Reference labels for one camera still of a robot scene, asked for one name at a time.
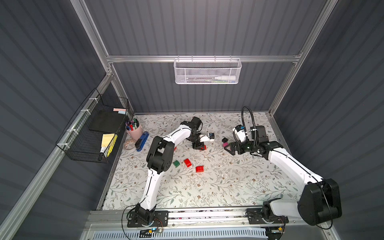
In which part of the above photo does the dark green lego brick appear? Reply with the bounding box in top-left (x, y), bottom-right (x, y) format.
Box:
top-left (173, 161), bottom-right (181, 168)

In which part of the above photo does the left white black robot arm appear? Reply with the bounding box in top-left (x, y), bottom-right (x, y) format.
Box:
top-left (134, 117), bottom-right (215, 226)

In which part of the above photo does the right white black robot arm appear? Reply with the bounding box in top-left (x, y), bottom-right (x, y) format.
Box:
top-left (225, 125), bottom-right (342, 226)

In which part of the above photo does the red lego brick long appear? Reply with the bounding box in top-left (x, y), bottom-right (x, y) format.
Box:
top-left (184, 159), bottom-right (192, 168)

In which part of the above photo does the red lego brick rounded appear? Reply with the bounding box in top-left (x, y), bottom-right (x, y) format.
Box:
top-left (196, 166), bottom-right (204, 173)

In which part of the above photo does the blue stapler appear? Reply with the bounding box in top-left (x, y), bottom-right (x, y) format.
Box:
top-left (135, 132), bottom-right (149, 152)

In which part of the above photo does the pink pen cup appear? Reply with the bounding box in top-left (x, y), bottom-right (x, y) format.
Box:
top-left (125, 118), bottom-right (144, 141)

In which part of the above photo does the round tape roll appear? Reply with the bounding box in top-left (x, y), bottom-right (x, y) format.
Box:
top-left (123, 139), bottom-right (137, 151)

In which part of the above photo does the white marker in basket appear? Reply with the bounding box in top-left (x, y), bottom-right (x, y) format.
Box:
top-left (214, 76), bottom-right (237, 82)

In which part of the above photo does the yellow sticky note pad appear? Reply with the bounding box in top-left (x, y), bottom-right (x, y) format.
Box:
top-left (99, 134), bottom-right (118, 159)

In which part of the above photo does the black notebook in basket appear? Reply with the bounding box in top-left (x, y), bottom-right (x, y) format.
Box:
top-left (89, 111), bottom-right (126, 134)

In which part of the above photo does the white wire mesh basket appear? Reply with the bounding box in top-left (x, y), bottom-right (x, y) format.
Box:
top-left (174, 57), bottom-right (242, 85)

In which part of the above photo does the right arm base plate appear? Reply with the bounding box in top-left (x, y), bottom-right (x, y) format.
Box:
top-left (245, 208), bottom-right (289, 225)

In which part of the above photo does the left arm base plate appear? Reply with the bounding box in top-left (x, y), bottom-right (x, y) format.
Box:
top-left (127, 211), bottom-right (169, 228)

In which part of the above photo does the black wire wall basket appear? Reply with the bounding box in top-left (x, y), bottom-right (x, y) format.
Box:
top-left (57, 90), bottom-right (130, 164)

